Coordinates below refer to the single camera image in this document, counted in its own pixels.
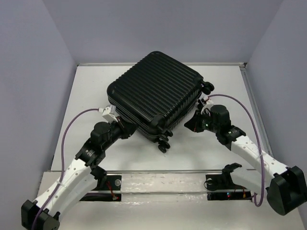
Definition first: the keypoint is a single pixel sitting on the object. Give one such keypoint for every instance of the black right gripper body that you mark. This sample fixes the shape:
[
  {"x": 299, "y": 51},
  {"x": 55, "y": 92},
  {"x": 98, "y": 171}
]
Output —
[{"x": 209, "y": 125}]

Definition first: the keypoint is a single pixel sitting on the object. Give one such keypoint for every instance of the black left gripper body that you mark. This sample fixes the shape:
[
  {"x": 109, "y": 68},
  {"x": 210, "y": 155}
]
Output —
[{"x": 115, "y": 133}]

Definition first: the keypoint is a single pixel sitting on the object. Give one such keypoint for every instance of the black ribbed hard-shell suitcase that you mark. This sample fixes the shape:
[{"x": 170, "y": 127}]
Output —
[{"x": 156, "y": 94}]

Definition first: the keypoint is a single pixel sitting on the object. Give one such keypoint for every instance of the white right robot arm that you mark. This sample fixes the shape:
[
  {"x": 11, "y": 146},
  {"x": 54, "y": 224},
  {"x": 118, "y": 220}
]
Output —
[{"x": 282, "y": 186}]

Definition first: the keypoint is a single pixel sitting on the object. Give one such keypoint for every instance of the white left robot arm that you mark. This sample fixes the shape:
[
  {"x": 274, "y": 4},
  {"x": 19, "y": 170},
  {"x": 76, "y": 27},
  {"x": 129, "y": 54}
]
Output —
[{"x": 80, "y": 177}]

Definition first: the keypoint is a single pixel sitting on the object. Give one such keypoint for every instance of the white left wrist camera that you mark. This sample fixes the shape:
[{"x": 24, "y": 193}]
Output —
[{"x": 108, "y": 113}]

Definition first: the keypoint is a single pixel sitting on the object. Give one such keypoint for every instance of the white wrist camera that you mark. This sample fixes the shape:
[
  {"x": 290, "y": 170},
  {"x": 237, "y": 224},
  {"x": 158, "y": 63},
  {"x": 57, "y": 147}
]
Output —
[
  {"x": 108, "y": 113},
  {"x": 207, "y": 104}
]

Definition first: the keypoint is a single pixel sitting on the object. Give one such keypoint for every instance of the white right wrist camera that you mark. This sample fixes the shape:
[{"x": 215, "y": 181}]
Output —
[{"x": 207, "y": 104}]

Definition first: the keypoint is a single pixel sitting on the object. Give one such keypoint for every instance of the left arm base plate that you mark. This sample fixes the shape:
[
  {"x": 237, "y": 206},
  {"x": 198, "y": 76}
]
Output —
[{"x": 108, "y": 190}]

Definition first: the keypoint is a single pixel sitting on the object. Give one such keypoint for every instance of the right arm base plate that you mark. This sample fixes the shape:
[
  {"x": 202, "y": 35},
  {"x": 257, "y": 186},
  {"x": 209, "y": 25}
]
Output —
[{"x": 221, "y": 188}]

